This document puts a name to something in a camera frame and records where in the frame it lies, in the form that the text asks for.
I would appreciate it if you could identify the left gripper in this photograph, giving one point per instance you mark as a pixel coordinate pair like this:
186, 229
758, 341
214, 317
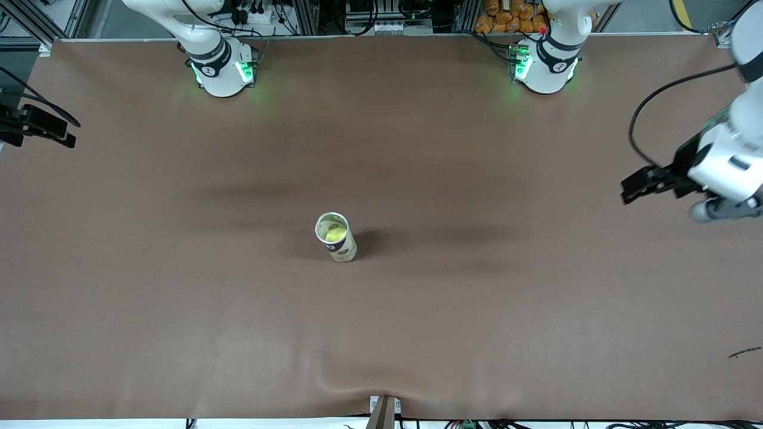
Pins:
683, 163

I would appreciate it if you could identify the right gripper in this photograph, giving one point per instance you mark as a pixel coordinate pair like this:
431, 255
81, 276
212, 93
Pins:
11, 126

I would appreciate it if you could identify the yellow-green tennis ball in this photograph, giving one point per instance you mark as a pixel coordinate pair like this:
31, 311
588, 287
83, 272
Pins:
335, 235

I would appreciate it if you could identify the clear Wilson tennis ball can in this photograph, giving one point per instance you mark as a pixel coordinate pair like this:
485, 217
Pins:
343, 250

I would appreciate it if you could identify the thin dark stick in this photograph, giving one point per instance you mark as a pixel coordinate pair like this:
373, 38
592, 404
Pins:
745, 352

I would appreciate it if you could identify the pile of orange objects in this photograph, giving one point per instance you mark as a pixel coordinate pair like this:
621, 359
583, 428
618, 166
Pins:
506, 21

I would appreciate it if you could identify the power strip with black plugs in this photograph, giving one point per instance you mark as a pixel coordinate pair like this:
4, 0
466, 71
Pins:
256, 15

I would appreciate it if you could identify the brown table mat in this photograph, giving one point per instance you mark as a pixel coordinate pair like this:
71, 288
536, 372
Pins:
381, 149

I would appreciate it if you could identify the white power strip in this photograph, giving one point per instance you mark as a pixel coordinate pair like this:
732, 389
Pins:
390, 28

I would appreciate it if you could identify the black electronics box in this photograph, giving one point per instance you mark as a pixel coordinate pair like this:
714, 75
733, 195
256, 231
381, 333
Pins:
369, 9

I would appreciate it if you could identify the aluminium frame profile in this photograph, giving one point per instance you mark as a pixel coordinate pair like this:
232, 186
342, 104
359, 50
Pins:
36, 21
724, 33

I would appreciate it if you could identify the aluminium frame column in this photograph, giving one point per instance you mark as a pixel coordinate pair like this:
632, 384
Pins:
465, 15
307, 15

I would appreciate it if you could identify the brown post with white bracket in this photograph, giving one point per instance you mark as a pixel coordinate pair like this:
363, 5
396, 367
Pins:
384, 414

